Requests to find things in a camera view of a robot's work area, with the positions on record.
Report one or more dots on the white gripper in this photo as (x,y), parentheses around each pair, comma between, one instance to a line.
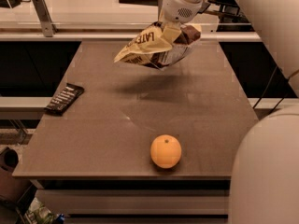
(177,9)

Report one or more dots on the brown chip bag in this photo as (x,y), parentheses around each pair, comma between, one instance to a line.
(150,49)

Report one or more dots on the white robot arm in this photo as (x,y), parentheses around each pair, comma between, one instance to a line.
(265,177)

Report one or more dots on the black rxbar chocolate bar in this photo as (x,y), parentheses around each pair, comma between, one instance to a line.
(64,99)

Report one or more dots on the black chair in background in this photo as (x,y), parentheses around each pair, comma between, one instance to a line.
(224,9)

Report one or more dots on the orange fruit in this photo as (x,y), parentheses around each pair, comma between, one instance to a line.
(165,151)

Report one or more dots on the grey drawer cabinet under table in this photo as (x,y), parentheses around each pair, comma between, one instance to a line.
(136,198)

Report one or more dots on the brown bin on floor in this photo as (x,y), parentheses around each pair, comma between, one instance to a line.
(11,188)

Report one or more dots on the green snack bags on floor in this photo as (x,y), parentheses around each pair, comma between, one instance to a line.
(38,213)

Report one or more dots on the left metal railing bracket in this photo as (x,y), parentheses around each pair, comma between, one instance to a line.
(47,26)

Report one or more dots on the black object with cable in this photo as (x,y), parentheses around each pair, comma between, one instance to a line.
(12,3)

